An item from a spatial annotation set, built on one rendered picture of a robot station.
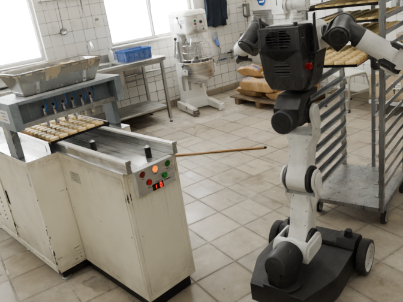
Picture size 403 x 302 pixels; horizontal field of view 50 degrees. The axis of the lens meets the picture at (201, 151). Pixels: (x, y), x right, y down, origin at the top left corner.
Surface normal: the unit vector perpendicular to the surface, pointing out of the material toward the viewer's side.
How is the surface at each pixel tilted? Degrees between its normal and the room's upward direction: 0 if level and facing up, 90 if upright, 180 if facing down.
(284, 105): 44
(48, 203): 90
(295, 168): 60
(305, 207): 74
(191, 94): 90
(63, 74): 115
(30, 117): 90
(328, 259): 0
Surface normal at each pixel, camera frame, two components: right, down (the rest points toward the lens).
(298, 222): -0.60, 0.08
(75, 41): 0.54, 0.22
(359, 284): -0.14, -0.93
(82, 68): 0.68, 0.54
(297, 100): -0.50, -0.42
